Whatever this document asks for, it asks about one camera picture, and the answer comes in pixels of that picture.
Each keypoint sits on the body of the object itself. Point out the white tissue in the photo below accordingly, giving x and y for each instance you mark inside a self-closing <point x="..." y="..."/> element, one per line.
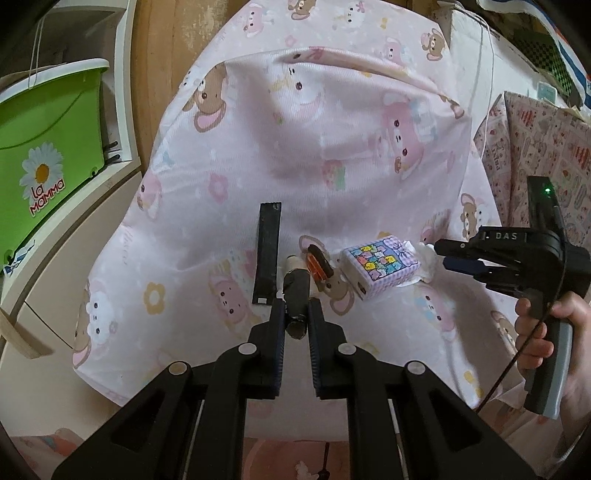
<point x="427" y="270"/>

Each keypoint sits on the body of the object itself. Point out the pastel checkered printed box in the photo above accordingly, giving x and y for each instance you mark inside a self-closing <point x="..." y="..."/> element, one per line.
<point x="378" y="267"/>

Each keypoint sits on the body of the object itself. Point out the small black bottle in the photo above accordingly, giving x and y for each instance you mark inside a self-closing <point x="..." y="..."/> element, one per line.
<point x="295" y="295"/>

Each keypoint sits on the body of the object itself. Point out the person's right hand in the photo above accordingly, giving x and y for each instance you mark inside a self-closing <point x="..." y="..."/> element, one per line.
<point x="531" y="346"/>

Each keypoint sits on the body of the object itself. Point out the white shelf unit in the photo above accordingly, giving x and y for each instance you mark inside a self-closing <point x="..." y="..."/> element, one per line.
<point x="127" y="92"/>

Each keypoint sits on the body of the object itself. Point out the flat black strip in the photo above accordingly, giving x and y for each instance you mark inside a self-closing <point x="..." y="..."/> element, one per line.
<point x="268" y="249"/>

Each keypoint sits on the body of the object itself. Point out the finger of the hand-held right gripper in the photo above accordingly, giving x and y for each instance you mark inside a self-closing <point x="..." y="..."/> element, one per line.
<point x="457" y="249"/>
<point x="480" y="272"/>

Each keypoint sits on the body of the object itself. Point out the pink bear printed sheet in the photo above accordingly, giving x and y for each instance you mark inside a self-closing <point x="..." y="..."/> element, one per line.
<point x="323" y="138"/>

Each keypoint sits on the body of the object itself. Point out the green storage box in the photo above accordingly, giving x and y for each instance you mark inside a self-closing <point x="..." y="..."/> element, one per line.
<point x="60" y="129"/>

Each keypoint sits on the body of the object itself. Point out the strawberry printed cloth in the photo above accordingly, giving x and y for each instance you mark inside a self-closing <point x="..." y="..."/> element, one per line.
<point x="531" y="138"/>

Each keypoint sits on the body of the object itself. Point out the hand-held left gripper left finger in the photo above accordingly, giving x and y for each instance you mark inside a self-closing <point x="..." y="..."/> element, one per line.
<point x="276" y="350"/>

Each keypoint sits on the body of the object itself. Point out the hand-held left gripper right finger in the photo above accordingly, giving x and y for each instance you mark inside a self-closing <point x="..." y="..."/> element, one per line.
<point x="315" y="350"/>

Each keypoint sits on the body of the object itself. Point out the dark checkered bag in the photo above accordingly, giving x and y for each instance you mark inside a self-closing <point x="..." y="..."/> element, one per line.
<point x="547" y="50"/>

